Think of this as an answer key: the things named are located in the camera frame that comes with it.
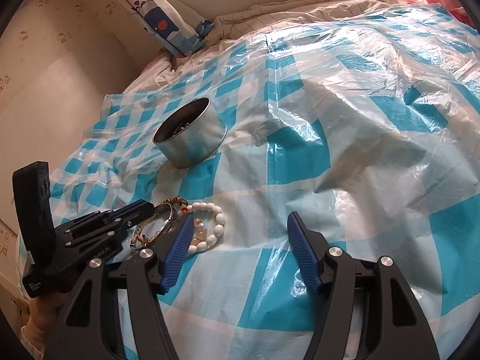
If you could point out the person's left hand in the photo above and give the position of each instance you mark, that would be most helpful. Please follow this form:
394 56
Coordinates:
42 318

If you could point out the blue cartoon print pillow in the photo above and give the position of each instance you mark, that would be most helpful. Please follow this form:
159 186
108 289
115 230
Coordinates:
179 28

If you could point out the round silver metal tin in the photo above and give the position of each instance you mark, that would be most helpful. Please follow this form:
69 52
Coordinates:
196 143

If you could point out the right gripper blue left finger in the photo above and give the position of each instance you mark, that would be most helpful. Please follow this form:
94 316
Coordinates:
176 253

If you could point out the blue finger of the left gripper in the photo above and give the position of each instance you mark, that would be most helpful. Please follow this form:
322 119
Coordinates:
108 238
134 212

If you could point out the blue white checkered plastic sheet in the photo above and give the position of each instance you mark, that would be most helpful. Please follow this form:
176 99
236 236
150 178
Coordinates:
368 127

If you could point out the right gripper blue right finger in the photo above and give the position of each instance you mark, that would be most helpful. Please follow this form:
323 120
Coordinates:
304 254

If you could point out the silver metal bangle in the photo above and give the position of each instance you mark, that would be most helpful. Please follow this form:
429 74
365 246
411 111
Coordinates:
162 221

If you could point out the brown bead jewelry in tin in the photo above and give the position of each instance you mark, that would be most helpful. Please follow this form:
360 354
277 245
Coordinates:
185 119

